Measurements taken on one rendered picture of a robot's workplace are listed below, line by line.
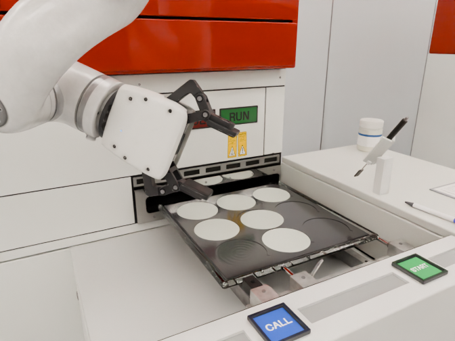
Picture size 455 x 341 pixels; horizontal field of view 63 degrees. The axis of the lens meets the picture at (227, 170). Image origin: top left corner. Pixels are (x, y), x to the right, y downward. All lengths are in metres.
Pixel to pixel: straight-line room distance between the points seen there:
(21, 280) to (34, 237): 0.11
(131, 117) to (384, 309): 0.41
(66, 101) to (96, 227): 0.52
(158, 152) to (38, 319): 0.70
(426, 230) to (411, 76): 3.19
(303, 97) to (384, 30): 0.95
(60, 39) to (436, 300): 0.58
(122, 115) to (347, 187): 0.60
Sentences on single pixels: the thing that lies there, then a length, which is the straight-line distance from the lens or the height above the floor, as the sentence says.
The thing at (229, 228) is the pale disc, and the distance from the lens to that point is 0.83.
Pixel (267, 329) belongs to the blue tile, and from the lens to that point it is 0.49.
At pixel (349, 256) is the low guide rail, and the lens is 0.88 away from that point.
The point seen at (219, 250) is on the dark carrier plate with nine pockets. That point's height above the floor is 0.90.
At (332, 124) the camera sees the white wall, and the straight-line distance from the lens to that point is 3.32.
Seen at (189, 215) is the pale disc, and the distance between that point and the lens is 0.89.
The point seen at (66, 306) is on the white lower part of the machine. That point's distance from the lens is 1.08.
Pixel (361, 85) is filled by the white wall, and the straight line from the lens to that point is 3.47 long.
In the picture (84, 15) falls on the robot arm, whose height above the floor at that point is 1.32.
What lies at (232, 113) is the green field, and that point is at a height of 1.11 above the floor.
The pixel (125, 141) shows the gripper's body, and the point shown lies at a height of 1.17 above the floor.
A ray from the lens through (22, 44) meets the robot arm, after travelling 0.45.
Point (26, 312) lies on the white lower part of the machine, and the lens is 1.08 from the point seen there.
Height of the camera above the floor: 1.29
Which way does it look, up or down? 19 degrees down
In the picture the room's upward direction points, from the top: straight up
